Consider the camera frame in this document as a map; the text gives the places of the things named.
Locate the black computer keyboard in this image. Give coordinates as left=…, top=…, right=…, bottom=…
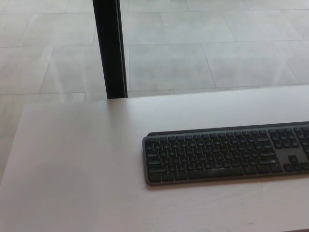
left=141, top=121, right=309, bottom=186

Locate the black vertical frame post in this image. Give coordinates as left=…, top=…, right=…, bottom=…
left=92, top=0, right=128, bottom=100

